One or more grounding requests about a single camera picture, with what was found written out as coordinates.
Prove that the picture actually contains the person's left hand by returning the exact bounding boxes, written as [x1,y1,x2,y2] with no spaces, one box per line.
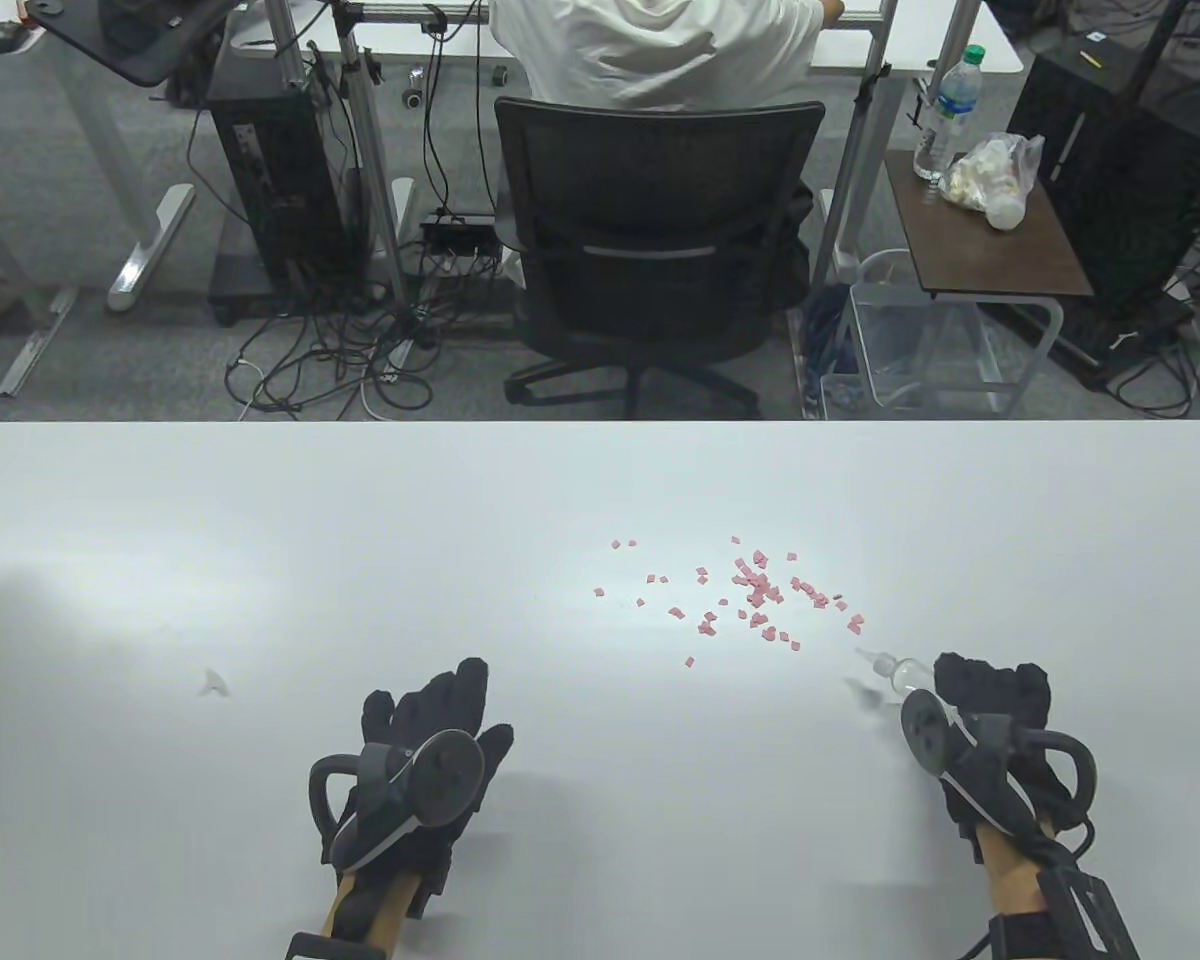
[340,657,516,901]

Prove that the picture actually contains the person's right hand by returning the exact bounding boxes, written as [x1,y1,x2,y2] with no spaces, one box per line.
[934,652,1079,851]

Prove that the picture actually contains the small clear nozzle bottle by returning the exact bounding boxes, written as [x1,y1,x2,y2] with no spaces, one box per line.
[853,647,951,706]

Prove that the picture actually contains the person's right forearm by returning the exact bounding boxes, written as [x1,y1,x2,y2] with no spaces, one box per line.
[978,822,1053,919]

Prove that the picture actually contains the person's left forearm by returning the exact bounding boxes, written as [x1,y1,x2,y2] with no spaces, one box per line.
[322,868,413,943]

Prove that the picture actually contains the black controller on left glove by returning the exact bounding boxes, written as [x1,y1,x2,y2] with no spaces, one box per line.
[308,728,487,869]

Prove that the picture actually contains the black controller on glove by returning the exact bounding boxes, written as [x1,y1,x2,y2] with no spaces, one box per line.
[308,728,487,869]
[900,688,1099,863]

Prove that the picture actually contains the black controller on right glove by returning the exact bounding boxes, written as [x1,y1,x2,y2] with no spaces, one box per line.
[900,688,1099,863]

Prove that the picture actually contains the scatter of pink paper scraps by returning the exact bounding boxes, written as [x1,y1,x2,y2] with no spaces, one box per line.
[592,535,867,668]

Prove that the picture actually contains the clear plastic bin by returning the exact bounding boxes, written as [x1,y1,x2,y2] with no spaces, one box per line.
[820,249,1023,417]

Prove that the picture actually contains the brown side table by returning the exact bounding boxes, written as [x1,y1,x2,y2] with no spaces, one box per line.
[884,148,1097,417]

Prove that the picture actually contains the black power strip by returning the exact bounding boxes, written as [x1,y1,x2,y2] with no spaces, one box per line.
[419,214,507,273]

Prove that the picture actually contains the clear plastic bag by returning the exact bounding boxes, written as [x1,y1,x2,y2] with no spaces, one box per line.
[938,131,1047,232]

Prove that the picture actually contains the black computer tower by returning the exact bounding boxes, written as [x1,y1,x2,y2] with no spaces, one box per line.
[1004,44,1200,313]
[204,38,373,327]

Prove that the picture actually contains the black mesh office chair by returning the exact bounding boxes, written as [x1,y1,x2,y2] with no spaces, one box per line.
[493,96,827,421]

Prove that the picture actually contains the clear water bottle green cap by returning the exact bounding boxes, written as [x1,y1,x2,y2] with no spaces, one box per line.
[912,43,987,183]

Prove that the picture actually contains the white desk leg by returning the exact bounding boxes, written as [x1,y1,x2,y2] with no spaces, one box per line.
[48,40,197,314]

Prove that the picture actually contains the black angled board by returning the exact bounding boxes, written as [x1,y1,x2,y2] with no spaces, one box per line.
[24,0,239,90]

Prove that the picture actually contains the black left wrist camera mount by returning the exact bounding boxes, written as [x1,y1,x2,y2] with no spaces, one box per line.
[285,930,393,960]

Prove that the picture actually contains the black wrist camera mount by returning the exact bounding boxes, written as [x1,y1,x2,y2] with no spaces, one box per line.
[988,868,1143,960]
[285,930,393,960]

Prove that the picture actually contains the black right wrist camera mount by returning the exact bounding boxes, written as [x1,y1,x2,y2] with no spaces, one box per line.
[988,868,1143,960]

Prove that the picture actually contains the tangle of black cables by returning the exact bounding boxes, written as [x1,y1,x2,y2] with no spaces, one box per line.
[224,275,523,419]

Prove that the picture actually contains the metal floor rail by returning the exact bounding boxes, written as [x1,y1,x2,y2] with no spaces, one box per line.
[0,288,82,399]

